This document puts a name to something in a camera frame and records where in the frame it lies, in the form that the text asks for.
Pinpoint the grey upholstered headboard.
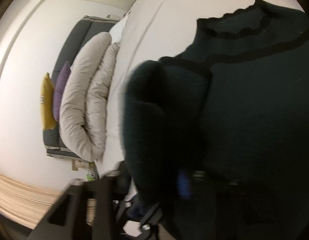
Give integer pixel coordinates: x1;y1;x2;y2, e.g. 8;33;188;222
43;16;118;160

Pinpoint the dark green knit sweater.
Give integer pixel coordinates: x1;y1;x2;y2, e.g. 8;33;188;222
123;0;309;239

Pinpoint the white bed sheet mattress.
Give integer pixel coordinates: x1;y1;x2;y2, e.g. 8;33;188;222
94;0;305;181

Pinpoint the beige folded duvet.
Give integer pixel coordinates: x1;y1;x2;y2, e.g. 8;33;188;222
59;32;119;161

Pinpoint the yellow cushion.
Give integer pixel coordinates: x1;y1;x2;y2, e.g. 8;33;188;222
40;73;56;131

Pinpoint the white pillow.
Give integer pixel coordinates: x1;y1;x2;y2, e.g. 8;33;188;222
109;16;128;43

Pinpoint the purple cushion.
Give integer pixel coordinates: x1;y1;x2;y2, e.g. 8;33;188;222
52;61;71;122

